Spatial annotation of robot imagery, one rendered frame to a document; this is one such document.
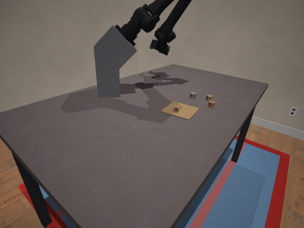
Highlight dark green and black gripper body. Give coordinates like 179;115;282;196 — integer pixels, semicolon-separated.
151;39;169;55

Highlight tan flat mat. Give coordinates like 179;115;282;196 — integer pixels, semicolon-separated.
161;101;199;120

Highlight tan letter block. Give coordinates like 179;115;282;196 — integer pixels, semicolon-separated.
206;95;213;101
173;105;180;112
190;92;196;98
208;100;215;107

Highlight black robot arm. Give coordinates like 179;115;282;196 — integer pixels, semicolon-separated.
115;0;192;48

